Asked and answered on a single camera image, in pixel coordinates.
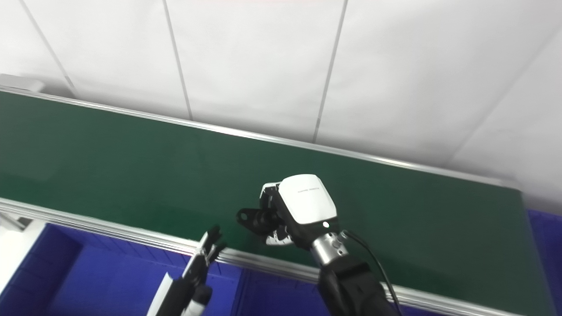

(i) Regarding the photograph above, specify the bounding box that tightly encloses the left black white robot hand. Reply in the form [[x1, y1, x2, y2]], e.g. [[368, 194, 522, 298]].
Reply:
[[147, 225, 228, 316]]

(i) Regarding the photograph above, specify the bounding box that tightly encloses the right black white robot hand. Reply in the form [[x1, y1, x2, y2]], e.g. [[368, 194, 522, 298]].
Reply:
[[259, 174, 341, 251]]

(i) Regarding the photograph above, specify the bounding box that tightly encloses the black flanged machine part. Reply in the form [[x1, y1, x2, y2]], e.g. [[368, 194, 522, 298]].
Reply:
[[236, 207, 281, 236]]

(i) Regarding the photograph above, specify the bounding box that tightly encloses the blue plastic bin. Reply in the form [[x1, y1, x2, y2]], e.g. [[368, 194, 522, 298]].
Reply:
[[233, 268, 483, 316], [0, 222, 245, 316], [526, 208, 562, 316]]

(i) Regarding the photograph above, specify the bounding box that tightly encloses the green conveyor belt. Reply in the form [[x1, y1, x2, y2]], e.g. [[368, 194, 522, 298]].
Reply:
[[0, 91, 556, 316]]

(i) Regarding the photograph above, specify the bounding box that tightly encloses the white conveyor end housing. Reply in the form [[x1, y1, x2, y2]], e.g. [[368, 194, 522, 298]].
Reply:
[[0, 74, 45, 93]]

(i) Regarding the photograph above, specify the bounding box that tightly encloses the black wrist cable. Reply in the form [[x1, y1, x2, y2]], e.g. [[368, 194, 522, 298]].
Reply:
[[342, 230, 403, 316]]

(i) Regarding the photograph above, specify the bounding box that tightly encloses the aluminium conveyor side rail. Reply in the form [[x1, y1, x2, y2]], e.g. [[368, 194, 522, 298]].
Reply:
[[0, 87, 524, 190], [0, 197, 527, 316]]

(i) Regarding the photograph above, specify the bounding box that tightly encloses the white support post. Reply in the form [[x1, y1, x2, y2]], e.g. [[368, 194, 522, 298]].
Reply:
[[0, 213, 47, 282]]

